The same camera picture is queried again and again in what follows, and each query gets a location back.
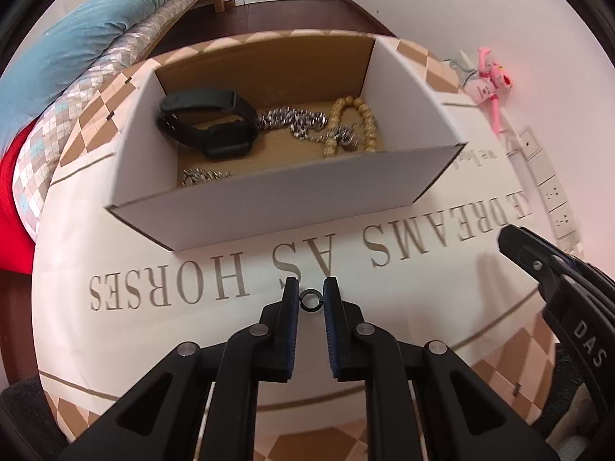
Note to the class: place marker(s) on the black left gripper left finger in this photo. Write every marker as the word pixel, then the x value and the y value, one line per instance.
pixel 275 355

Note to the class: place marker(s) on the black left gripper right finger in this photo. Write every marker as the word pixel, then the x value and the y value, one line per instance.
pixel 346 357

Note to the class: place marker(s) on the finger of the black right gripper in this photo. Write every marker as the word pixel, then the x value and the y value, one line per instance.
pixel 532 253

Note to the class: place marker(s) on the black smart watch band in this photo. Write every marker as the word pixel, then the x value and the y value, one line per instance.
pixel 219 123

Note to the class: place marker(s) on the white power strip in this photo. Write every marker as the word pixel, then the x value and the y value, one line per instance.
pixel 547 193

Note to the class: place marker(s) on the printed checkered tablecloth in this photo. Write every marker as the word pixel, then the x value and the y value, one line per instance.
pixel 107 304

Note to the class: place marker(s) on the pink panther plush toy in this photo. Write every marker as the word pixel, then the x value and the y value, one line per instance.
pixel 488 84

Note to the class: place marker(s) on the white cardboard box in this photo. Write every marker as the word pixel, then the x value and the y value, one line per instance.
pixel 282 183

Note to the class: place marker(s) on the dark fluffy stool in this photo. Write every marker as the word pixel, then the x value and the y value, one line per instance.
pixel 28 429

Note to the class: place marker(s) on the red bed sheet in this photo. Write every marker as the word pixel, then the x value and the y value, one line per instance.
pixel 16 246

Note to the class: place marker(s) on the checkered mattress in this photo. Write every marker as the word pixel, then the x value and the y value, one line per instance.
pixel 40 155

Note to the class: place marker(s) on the light blue quilt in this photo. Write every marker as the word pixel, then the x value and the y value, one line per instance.
pixel 60 55

